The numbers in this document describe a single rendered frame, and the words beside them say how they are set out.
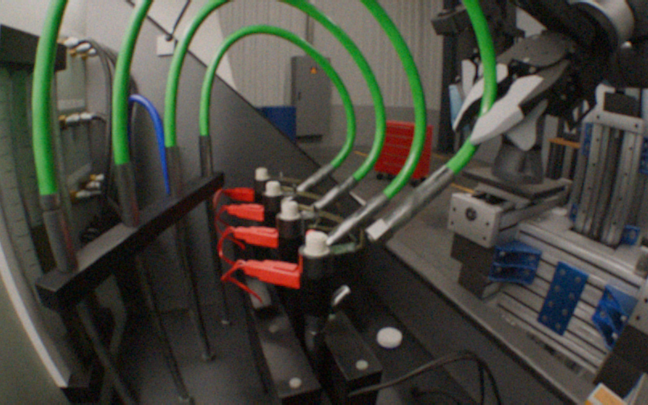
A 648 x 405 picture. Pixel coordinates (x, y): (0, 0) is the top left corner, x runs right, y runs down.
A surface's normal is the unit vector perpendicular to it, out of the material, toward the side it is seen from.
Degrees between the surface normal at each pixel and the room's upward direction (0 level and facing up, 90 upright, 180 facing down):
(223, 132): 90
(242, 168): 90
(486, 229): 90
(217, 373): 0
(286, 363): 0
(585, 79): 103
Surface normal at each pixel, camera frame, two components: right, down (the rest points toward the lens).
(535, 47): -0.68, -0.57
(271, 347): 0.02, -0.95
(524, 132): 0.18, 0.48
